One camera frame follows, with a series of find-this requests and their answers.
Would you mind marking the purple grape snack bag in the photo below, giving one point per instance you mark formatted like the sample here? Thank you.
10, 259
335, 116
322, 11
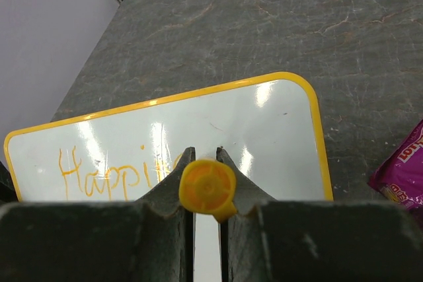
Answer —
399, 178

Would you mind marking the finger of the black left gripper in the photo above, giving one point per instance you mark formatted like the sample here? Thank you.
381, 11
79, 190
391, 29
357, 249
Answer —
7, 191

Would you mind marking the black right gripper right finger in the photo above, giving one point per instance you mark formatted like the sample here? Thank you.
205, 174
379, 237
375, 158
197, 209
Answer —
271, 240

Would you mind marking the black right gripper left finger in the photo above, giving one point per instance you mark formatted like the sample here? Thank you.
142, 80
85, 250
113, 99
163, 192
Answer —
149, 239

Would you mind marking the yellow framed whiteboard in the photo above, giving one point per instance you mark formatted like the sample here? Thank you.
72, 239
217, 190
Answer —
269, 126

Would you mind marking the white marker pen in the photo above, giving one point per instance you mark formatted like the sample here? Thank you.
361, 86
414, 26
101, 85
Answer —
217, 188

